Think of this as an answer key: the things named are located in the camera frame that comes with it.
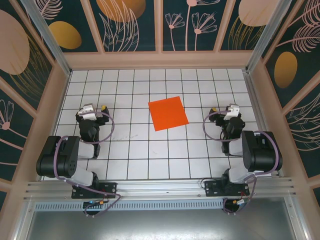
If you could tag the orange square paper sheet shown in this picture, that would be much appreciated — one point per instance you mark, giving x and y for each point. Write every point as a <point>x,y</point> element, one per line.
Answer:
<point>168,113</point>

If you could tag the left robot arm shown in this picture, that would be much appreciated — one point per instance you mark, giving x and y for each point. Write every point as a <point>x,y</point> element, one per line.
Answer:
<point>82,151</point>

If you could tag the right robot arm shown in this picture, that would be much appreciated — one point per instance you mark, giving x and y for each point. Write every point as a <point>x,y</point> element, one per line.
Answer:
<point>262,150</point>

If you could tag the grey metal sheet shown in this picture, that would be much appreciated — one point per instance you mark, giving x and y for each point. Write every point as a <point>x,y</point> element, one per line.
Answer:
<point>160,225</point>

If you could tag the small controller board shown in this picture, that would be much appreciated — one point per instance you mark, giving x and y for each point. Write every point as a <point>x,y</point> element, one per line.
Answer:
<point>93,203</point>
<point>240,202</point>

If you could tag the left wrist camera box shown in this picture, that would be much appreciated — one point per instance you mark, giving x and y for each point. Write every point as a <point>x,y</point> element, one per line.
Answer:
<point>87,111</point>

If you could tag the aluminium side rail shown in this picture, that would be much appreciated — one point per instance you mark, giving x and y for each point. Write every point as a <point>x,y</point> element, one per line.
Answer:
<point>261,125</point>

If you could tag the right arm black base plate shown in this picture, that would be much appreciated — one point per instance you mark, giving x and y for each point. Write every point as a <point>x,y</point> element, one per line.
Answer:
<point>215,188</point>

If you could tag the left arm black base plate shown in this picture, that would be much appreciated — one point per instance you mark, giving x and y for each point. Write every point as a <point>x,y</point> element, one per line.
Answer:
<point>107,190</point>

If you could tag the aluminium frame post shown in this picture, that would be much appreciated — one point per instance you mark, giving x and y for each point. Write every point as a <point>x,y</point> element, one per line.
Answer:
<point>265,37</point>
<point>48,40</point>

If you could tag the aluminium mounting rail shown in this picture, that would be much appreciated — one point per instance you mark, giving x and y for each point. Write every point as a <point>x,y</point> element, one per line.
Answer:
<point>160,186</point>

